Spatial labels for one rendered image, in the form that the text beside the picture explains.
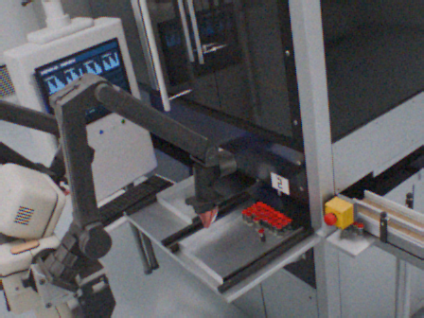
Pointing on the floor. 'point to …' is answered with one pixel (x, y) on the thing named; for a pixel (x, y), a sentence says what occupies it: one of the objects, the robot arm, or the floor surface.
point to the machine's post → (316, 145)
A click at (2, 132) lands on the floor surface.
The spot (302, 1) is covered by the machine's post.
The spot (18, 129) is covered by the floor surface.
